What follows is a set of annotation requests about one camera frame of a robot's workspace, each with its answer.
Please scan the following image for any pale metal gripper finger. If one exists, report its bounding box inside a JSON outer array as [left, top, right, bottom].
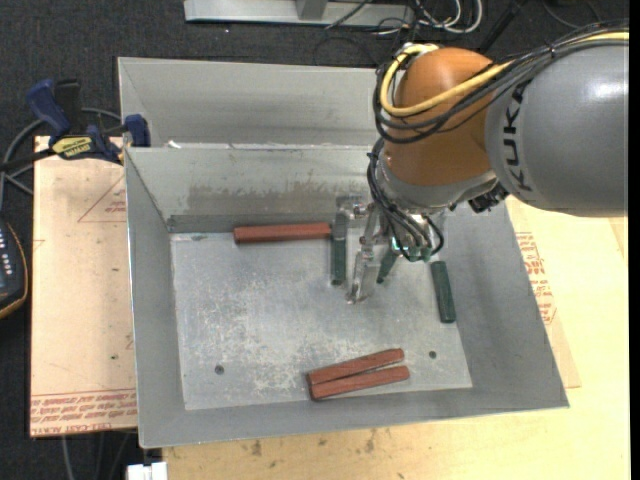
[[344, 234, 378, 306], [332, 196, 369, 243]]

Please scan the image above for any dark green flat block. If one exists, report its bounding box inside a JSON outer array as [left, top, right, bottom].
[[430, 260, 458, 325], [376, 251, 402, 285], [330, 236, 348, 286]]

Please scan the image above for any red-brown flat block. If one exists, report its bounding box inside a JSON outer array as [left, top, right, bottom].
[[305, 347, 406, 387], [233, 221, 333, 246], [308, 364, 412, 402]]

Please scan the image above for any grey metal bin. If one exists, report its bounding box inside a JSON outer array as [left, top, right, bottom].
[[117, 56, 570, 450]]

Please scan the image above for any brown cardboard board, red print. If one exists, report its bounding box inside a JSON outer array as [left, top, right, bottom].
[[29, 135, 582, 439]]

